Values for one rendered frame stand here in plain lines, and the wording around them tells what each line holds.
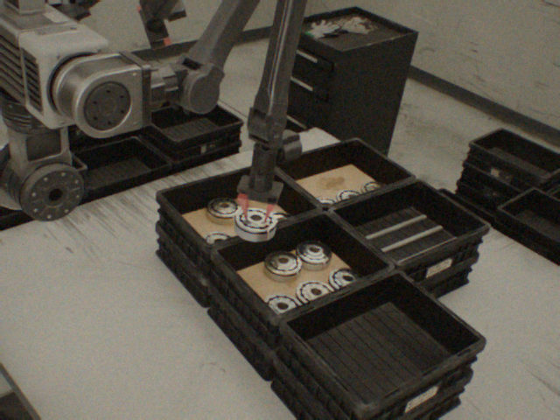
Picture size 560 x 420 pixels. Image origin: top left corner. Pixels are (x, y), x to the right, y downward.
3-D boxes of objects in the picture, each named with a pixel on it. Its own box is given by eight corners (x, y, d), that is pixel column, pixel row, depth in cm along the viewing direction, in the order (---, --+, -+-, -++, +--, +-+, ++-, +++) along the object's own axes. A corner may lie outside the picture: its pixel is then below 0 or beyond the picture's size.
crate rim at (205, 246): (207, 255, 170) (207, 248, 168) (152, 198, 189) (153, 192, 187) (324, 215, 192) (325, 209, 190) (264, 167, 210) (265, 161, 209)
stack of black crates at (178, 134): (172, 227, 306) (175, 142, 280) (136, 196, 322) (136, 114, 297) (237, 200, 330) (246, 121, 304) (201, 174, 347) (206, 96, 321)
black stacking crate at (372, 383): (354, 451, 138) (364, 415, 132) (271, 357, 156) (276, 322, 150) (474, 375, 160) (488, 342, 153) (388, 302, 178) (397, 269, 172)
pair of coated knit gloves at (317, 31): (318, 41, 325) (318, 35, 323) (292, 29, 335) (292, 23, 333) (351, 33, 340) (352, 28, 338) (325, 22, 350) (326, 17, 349)
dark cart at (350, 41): (312, 208, 358) (341, 51, 307) (259, 172, 383) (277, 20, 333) (382, 178, 394) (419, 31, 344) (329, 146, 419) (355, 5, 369)
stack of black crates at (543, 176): (542, 238, 334) (577, 161, 309) (511, 259, 316) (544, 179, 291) (475, 200, 357) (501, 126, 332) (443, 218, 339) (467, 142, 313)
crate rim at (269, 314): (275, 327, 151) (276, 320, 150) (207, 255, 170) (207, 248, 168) (395, 274, 173) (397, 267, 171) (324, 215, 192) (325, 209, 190)
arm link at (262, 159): (248, 141, 150) (265, 151, 147) (270, 134, 154) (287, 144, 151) (246, 166, 154) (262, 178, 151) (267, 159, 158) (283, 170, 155)
